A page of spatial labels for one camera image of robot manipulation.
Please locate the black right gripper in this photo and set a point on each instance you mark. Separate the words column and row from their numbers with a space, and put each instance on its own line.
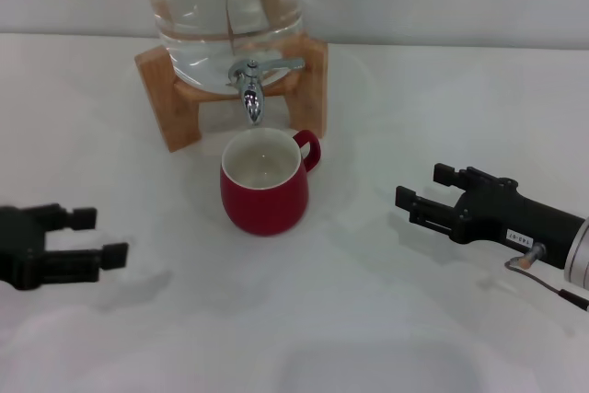
column 506, row 218

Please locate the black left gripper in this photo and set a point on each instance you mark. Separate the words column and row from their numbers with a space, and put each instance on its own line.
column 18, row 246

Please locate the glass water dispenser jar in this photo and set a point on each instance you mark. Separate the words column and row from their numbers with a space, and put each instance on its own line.
column 207, row 20

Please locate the red ceramic cup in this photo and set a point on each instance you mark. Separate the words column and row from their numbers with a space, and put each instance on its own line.
column 262, row 209

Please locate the chrome faucet with lever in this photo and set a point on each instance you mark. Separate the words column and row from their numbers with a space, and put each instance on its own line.
column 251, row 98

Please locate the wooden dispenser stand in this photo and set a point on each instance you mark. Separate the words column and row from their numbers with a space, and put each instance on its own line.
column 177, row 121

